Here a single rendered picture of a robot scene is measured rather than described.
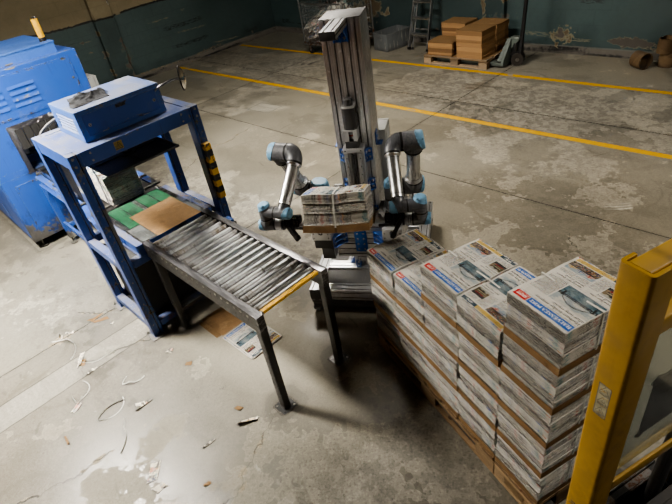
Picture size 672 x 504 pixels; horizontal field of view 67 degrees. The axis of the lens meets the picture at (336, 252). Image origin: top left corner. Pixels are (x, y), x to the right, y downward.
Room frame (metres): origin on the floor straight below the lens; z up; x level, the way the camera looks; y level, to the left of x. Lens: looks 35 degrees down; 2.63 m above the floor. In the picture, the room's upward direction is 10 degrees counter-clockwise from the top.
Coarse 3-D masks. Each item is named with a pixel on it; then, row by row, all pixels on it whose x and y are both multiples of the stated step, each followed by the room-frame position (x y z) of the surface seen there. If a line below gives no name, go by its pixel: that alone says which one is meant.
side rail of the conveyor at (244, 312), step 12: (156, 252) 2.97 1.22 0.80; (168, 264) 2.86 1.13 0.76; (180, 264) 2.77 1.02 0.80; (180, 276) 2.76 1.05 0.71; (192, 276) 2.61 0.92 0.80; (204, 276) 2.58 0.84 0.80; (204, 288) 2.51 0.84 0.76; (216, 288) 2.44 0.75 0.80; (216, 300) 2.43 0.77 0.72; (228, 300) 2.30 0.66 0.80; (240, 300) 2.28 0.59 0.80; (240, 312) 2.21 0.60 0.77; (252, 312) 2.16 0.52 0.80; (252, 324) 2.15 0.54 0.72; (264, 324) 2.12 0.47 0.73
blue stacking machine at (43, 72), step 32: (0, 64) 5.12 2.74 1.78; (32, 64) 5.19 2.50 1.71; (64, 64) 5.36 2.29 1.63; (0, 96) 4.95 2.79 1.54; (32, 96) 5.11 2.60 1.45; (64, 96) 5.28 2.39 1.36; (0, 128) 4.87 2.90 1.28; (32, 128) 5.02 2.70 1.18; (0, 160) 4.78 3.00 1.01; (32, 160) 5.21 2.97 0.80; (0, 192) 4.92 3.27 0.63; (32, 192) 4.84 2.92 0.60; (32, 224) 4.75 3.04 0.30
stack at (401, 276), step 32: (384, 256) 2.42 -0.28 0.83; (416, 256) 2.36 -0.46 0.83; (416, 288) 2.08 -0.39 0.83; (384, 320) 2.42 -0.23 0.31; (416, 352) 2.07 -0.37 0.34; (480, 352) 1.57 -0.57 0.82; (416, 384) 2.10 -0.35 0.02; (448, 384) 1.80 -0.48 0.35; (448, 416) 1.83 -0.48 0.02; (480, 416) 1.55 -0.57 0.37; (480, 448) 1.54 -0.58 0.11
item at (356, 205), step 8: (360, 184) 2.70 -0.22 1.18; (368, 184) 2.66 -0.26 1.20; (344, 192) 2.48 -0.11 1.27; (352, 192) 2.45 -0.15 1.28; (360, 192) 2.44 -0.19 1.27; (368, 192) 2.57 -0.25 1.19; (344, 200) 2.45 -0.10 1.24; (352, 200) 2.43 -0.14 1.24; (360, 200) 2.42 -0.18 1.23; (368, 200) 2.49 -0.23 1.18; (344, 208) 2.43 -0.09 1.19; (352, 208) 2.42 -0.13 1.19; (360, 208) 2.41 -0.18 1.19; (368, 208) 2.43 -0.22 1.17; (344, 216) 2.42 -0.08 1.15; (352, 216) 2.41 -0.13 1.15; (360, 216) 2.40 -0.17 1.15; (368, 216) 2.39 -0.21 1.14; (344, 224) 2.41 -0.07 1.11
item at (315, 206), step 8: (304, 192) 2.59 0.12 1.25; (312, 192) 2.57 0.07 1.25; (320, 192) 2.56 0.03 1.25; (328, 192) 2.55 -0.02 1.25; (304, 200) 2.51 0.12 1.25; (312, 200) 2.50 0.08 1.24; (320, 200) 2.48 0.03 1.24; (304, 208) 2.50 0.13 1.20; (312, 208) 2.48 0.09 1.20; (320, 208) 2.47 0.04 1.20; (328, 208) 2.46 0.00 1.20; (304, 216) 2.49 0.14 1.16; (312, 216) 2.47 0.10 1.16; (320, 216) 2.46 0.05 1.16; (328, 216) 2.45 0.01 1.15; (304, 224) 2.47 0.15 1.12; (312, 224) 2.46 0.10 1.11; (320, 224) 2.44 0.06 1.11; (328, 224) 2.43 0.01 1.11
